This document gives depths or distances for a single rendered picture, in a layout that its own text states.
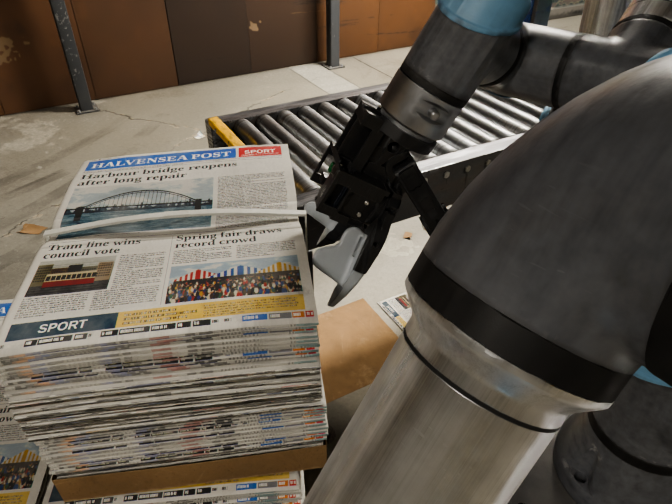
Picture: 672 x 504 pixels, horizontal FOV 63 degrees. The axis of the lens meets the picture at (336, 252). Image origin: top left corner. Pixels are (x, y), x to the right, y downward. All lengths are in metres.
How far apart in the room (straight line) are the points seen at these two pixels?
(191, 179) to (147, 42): 3.55
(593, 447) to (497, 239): 0.50
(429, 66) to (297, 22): 4.08
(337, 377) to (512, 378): 1.66
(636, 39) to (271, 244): 0.40
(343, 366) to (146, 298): 1.39
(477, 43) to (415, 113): 0.08
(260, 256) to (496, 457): 0.40
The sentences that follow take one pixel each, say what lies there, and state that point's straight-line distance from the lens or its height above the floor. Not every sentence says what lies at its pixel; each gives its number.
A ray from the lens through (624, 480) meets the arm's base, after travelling 0.68.
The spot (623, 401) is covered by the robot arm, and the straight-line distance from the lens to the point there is 0.62.
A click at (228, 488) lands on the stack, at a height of 0.83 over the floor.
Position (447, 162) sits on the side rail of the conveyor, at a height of 0.80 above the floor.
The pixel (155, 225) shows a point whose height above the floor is 1.06.
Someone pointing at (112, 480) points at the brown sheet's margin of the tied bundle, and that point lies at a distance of 0.67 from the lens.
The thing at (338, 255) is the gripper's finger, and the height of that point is 1.05.
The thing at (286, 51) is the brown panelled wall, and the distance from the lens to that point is 4.61.
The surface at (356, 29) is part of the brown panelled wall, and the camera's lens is 4.87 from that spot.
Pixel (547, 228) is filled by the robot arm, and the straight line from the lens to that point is 0.19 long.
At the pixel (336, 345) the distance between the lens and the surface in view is 1.95.
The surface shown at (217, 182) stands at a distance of 0.72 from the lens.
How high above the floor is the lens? 1.40
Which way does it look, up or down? 36 degrees down
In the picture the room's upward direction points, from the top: straight up
